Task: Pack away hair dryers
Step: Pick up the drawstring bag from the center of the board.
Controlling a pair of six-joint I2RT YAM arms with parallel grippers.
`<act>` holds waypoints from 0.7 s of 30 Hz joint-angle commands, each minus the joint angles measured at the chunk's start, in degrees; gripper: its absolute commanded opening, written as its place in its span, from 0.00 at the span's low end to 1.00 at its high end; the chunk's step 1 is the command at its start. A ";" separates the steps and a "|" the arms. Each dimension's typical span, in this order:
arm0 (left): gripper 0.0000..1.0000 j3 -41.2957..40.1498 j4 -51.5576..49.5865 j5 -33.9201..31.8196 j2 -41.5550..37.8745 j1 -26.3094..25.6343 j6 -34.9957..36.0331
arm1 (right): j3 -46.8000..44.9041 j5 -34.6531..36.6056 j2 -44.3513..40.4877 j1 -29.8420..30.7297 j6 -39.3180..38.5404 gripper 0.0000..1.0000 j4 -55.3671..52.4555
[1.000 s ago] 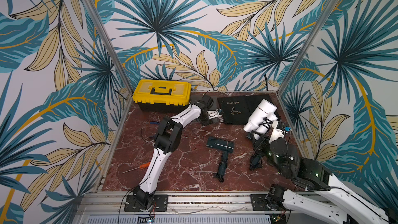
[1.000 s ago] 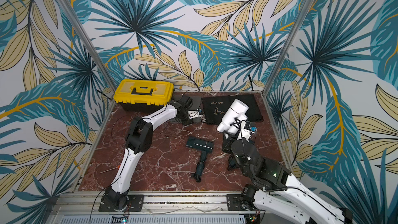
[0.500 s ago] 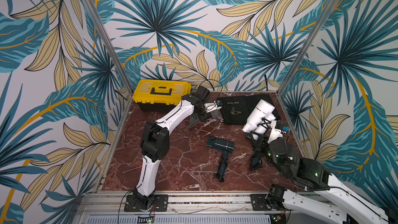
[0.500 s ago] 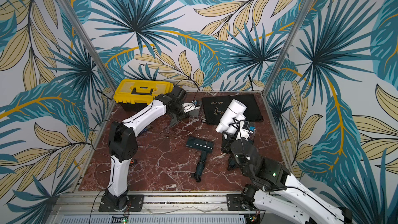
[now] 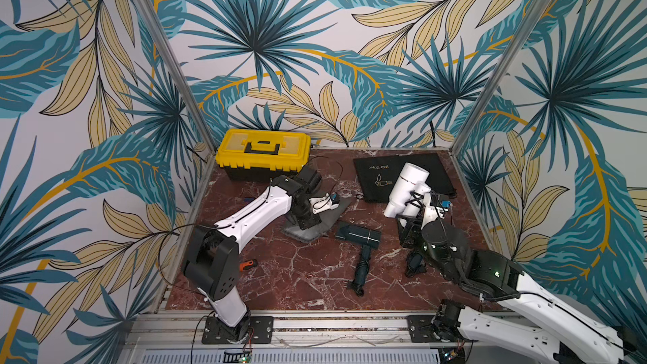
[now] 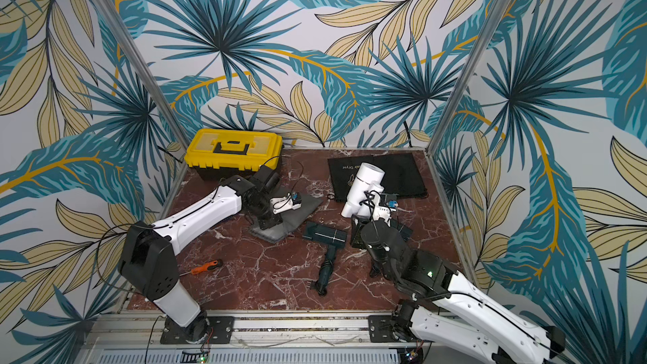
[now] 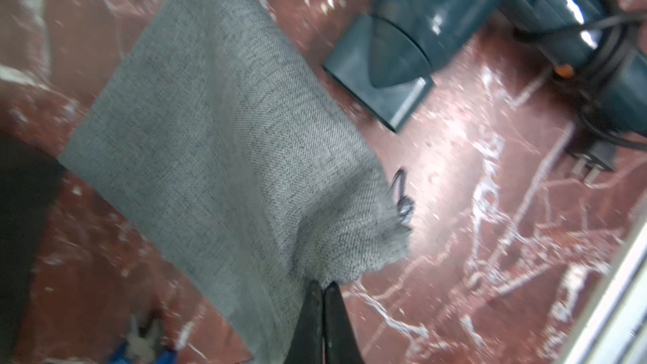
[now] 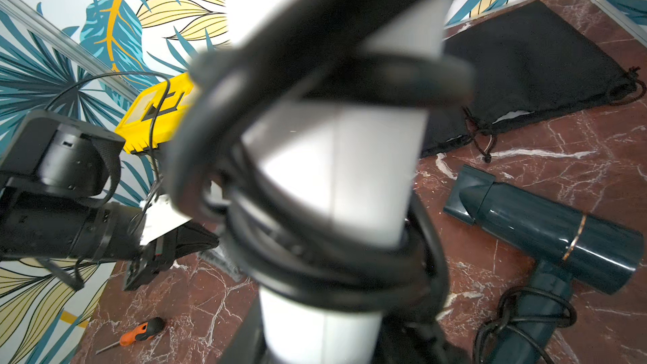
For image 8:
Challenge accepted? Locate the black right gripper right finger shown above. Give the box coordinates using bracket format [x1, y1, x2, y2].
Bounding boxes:
[378, 309, 470, 363]

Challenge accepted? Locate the yellow and black toolbox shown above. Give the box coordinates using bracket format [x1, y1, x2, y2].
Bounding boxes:
[115, 72, 198, 154]

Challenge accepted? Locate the black hair dryer bag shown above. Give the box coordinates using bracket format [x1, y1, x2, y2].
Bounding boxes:
[421, 1, 646, 161]

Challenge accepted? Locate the black hair dryer cord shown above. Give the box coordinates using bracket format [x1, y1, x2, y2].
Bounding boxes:
[163, 50, 476, 314]

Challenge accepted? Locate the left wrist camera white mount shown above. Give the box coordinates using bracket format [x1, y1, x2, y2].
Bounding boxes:
[140, 194, 191, 246]

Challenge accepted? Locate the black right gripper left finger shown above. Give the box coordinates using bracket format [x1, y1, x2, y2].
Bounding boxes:
[218, 298, 263, 364]

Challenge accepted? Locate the grey fabric drawstring pouch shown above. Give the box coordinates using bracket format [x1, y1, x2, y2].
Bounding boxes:
[197, 245, 246, 282]

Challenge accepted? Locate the white hair dryer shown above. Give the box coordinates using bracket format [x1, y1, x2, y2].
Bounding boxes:
[227, 0, 428, 363]

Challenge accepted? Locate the orange handled screwdriver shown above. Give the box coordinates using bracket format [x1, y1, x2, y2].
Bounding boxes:
[95, 317, 166, 355]

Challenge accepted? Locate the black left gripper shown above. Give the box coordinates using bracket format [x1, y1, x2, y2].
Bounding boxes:
[123, 221, 219, 291]

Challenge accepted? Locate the dark green hair dryer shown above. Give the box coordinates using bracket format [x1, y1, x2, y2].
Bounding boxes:
[443, 165, 645, 363]

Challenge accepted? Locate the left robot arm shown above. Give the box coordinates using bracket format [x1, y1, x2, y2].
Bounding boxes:
[1, 110, 219, 291]

